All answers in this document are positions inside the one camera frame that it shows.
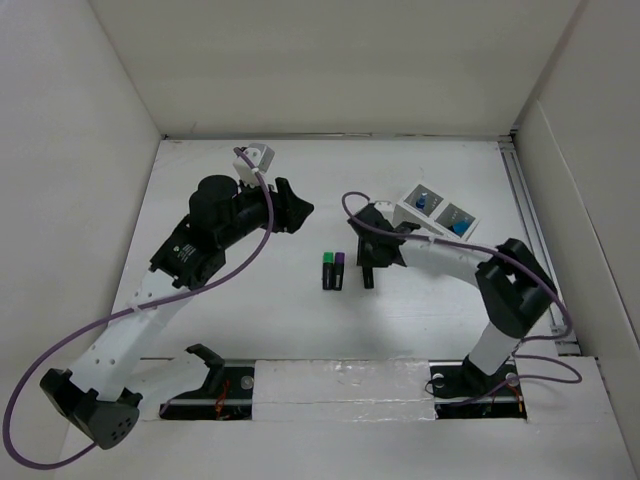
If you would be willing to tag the purple cap highlighter marker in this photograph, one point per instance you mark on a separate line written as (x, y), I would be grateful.
(338, 271)

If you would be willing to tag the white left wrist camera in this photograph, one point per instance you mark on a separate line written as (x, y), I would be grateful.
(254, 158)

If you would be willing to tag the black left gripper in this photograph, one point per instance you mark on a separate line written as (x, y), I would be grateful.
(288, 210)

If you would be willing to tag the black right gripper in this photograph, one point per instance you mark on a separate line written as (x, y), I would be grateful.
(366, 259)

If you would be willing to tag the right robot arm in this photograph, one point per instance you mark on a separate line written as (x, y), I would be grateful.
(514, 288)

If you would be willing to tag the green cap highlighter marker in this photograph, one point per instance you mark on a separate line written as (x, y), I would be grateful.
(328, 271)

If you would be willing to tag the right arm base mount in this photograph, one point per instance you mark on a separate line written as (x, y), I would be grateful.
(461, 391)

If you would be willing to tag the blue cap highlighter marker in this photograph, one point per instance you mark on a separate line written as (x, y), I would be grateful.
(460, 228)

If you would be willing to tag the aluminium rail right side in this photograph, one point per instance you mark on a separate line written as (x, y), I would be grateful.
(569, 345)

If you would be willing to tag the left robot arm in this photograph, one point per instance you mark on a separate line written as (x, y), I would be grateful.
(99, 393)

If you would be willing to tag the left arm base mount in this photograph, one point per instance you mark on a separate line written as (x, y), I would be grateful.
(223, 393)

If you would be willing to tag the white slotted pen holder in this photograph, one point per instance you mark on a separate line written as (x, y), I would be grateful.
(439, 214)

